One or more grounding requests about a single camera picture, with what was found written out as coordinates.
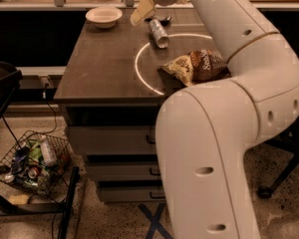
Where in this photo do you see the silver redbull can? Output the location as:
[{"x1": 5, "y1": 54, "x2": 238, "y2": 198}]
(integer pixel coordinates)
[{"x1": 149, "y1": 19, "x2": 169, "y2": 49}]

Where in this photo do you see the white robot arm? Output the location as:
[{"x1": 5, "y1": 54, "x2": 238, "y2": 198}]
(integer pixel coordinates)
[{"x1": 131, "y1": 0, "x2": 299, "y2": 239}]

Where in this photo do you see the red soda can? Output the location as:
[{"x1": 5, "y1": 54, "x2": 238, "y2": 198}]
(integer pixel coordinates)
[{"x1": 28, "y1": 166, "x2": 41, "y2": 179}]

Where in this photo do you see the black remote control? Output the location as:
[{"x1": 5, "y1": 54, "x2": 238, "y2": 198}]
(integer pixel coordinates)
[{"x1": 146, "y1": 14, "x2": 171, "y2": 26}]

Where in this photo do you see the white ceramic bowl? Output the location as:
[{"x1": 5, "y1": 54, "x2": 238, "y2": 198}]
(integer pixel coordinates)
[{"x1": 86, "y1": 7, "x2": 123, "y2": 29}]

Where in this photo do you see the brown chips bag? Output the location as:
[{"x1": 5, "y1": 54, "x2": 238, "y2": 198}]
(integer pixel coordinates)
[{"x1": 160, "y1": 49, "x2": 230, "y2": 87}]

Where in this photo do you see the grey drawer cabinet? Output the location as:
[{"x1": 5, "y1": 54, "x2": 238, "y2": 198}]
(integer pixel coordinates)
[{"x1": 53, "y1": 7, "x2": 223, "y2": 205}]

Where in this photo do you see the clear plastic bottle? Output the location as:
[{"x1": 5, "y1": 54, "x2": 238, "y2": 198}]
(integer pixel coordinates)
[{"x1": 40, "y1": 135, "x2": 57, "y2": 167}]

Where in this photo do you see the green snack packet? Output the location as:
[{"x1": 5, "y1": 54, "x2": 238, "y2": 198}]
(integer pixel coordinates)
[{"x1": 28, "y1": 139, "x2": 43, "y2": 165}]

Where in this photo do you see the blue snack packet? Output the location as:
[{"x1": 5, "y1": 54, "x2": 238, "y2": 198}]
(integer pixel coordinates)
[{"x1": 11, "y1": 146, "x2": 29, "y2": 175}]

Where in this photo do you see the black office chair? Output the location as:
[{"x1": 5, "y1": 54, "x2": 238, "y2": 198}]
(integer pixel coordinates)
[{"x1": 257, "y1": 118, "x2": 299, "y2": 199}]

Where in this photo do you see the black power cable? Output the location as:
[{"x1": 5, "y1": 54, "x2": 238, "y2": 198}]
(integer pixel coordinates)
[{"x1": 29, "y1": 83, "x2": 59, "y2": 137}]

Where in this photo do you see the black cart frame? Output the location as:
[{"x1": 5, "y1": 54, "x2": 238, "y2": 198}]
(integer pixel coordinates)
[{"x1": 0, "y1": 62, "x2": 80, "y2": 239}]

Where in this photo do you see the wire basket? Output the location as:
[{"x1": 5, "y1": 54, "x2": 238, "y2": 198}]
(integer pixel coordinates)
[{"x1": 0, "y1": 130, "x2": 71, "y2": 195}]

